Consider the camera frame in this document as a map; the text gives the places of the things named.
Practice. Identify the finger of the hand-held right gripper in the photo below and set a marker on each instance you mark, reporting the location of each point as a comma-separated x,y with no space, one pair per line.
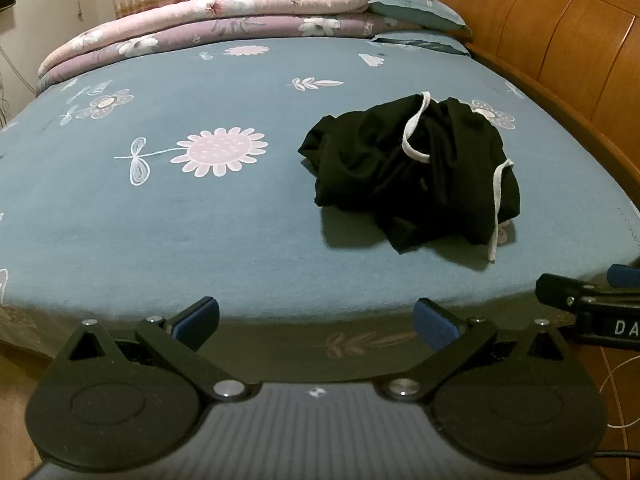
625,277
565,292

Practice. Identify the flat blue floral pillow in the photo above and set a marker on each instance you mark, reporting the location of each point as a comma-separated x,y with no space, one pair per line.
425,42

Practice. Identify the purple floral folded quilt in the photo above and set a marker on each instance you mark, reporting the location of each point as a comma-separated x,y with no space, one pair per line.
200,35

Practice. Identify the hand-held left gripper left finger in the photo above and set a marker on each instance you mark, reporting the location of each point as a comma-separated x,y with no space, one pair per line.
197,322

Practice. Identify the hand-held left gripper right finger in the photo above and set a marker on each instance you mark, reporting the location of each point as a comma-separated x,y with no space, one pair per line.
435,327

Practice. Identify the bed with blue floral sheet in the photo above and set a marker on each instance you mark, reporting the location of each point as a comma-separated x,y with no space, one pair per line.
200,235

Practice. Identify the pink floral folded quilt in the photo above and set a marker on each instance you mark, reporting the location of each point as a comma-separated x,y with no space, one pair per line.
250,2

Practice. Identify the plump blue floral pillow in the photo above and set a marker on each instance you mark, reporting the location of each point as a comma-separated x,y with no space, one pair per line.
420,10

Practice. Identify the wooden headboard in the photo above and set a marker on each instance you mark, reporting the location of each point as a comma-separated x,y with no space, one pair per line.
550,25

